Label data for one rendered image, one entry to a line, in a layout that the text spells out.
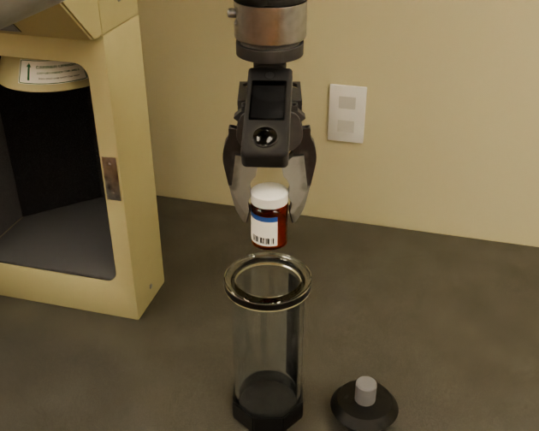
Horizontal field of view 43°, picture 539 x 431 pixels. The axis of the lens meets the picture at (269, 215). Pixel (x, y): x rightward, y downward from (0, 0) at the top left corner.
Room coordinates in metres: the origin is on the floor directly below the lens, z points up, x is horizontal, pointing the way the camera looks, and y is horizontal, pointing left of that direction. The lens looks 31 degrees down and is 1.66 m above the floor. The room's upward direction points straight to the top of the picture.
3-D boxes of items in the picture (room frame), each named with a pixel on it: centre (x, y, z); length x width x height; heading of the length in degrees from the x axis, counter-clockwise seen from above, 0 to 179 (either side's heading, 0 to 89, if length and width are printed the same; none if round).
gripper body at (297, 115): (0.71, 0.00, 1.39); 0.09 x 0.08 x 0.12; 0
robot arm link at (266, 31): (0.71, 0.00, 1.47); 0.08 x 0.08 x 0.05
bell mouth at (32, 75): (1.01, 0.32, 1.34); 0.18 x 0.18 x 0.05
